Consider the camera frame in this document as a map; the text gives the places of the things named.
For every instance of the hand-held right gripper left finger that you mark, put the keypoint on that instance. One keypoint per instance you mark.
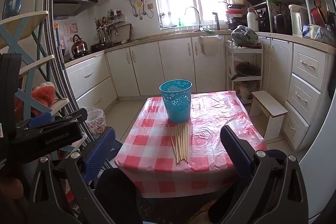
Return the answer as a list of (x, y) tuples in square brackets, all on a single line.
[(99, 153)]

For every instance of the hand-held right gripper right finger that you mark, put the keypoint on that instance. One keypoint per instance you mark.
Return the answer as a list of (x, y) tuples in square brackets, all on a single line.
[(236, 153)]

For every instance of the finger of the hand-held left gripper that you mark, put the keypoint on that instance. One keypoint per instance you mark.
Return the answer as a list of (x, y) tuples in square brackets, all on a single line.
[(73, 115), (39, 119)]

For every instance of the bundle of bamboo chopsticks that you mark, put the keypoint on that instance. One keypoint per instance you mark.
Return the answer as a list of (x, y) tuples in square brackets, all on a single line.
[(181, 145)]

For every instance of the blue perforated plastic basket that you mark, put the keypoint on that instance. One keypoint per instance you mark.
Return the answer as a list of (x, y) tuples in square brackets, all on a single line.
[(176, 106)]

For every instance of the person's left hand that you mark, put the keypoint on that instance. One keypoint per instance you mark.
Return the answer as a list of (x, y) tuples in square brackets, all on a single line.
[(11, 188)]

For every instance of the orange plush toy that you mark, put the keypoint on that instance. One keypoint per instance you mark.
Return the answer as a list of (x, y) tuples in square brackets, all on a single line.
[(43, 95)]

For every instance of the floral trash bin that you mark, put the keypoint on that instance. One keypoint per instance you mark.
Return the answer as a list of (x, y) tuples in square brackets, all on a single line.
[(95, 124)]

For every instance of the person's left leg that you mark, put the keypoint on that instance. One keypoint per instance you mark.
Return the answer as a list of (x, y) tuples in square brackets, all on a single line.
[(118, 195)]

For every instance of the red checkered tablecloth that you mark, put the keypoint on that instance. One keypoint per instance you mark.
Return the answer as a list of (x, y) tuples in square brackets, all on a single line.
[(147, 145)]

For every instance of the grey door seal strips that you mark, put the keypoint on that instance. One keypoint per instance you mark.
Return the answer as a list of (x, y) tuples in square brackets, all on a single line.
[(56, 64)]

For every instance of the white step stool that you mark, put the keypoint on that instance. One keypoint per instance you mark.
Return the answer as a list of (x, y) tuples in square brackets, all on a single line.
[(270, 108)]

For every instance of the plastic bag in cart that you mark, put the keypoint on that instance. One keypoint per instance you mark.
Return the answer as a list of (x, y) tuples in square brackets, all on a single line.
[(244, 90)]

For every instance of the steel whistling kettle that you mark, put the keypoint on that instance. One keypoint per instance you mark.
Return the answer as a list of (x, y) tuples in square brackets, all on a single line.
[(78, 47)]

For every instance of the tan slipper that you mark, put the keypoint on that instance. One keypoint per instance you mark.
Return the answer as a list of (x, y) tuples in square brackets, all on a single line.
[(200, 214)]

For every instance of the black pan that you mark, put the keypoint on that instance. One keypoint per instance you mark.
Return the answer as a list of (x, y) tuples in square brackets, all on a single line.
[(101, 45)]

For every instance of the dark pot in cart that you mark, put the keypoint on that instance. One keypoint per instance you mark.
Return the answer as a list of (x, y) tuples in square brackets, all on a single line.
[(246, 70)]

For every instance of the white refrigerator door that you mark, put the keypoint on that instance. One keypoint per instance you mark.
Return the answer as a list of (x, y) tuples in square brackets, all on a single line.
[(323, 161)]

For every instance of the black framed tray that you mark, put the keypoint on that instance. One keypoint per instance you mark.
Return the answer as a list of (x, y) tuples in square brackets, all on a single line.
[(122, 33)]

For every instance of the white rolling cart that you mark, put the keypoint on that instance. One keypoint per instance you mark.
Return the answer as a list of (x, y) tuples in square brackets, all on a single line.
[(245, 49)]

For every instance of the white base cabinets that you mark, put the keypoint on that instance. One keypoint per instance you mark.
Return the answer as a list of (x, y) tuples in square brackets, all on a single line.
[(173, 66)]

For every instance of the white door hanging bin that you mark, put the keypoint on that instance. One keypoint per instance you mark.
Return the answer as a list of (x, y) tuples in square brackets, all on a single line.
[(208, 47)]

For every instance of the black range hood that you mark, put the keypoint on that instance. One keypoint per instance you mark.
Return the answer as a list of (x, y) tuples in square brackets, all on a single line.
[(71, 3)]

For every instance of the white drawer cabinet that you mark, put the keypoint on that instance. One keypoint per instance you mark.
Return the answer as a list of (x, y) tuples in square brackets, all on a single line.
[(309, 64)]

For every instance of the bag of green vegetables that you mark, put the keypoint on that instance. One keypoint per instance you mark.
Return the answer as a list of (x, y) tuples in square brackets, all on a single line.
[(244, 36)]

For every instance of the blue patterned hanging item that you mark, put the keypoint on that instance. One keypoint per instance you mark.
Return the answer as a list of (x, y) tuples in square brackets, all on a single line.
[(13, 2)]

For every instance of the beige kitchen countertop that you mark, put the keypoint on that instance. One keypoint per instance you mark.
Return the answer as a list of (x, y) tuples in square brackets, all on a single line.
[(168, 34)]

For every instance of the green cloth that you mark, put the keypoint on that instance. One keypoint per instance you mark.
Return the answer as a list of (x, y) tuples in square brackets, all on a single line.
[(209, 31)]

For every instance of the chrome gooseneck faucet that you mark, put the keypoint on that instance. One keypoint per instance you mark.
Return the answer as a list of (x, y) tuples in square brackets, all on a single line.
[(200, 26)]

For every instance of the white thermos jug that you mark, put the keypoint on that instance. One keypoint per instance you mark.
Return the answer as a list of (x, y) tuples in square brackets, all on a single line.
[(252, 22)]

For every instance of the black angular tap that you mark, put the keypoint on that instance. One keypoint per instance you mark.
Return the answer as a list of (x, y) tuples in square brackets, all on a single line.
[(217, 22)]

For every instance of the stack of pots and pans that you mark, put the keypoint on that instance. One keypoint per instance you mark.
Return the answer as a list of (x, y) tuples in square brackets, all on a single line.
[(236, 16)]

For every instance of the green bottle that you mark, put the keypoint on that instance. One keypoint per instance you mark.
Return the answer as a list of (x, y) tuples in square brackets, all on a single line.
[(180, 22)]

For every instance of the blue carton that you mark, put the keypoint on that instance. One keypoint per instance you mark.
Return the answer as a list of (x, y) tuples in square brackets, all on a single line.
[(309, 31)]

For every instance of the white electric water boiler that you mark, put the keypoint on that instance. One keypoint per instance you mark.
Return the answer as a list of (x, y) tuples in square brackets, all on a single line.
[(298, 19)]

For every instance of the red frying pan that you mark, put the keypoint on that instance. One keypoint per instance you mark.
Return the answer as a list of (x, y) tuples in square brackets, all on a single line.
[(317, 15)]

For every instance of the red wall stickers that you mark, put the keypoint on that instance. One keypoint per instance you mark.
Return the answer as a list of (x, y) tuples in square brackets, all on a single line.
[(69, 31)]

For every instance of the blue cross frame shelf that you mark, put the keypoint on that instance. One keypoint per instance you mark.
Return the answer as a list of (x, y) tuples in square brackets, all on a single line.
[(10, 29)]

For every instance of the wall rack with kitchen utensils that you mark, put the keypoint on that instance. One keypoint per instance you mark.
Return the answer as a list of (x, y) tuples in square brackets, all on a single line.
[(110, 20)]

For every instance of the wall power outlet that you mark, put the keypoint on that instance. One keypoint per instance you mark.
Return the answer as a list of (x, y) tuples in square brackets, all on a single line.
[(150, 6)]

